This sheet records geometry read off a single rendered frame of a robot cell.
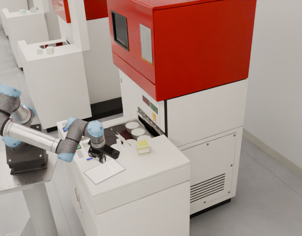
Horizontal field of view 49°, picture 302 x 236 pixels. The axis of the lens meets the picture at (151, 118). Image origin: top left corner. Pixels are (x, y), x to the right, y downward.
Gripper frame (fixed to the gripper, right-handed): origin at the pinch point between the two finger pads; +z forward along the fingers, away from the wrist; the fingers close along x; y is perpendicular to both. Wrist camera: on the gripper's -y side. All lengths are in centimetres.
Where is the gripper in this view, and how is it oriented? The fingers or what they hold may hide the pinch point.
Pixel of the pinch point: (104, 161)
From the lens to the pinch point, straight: 194.3
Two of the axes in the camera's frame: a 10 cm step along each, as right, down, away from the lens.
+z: -0.3, 5.8, 8.1
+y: -9.6, -2.5, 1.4
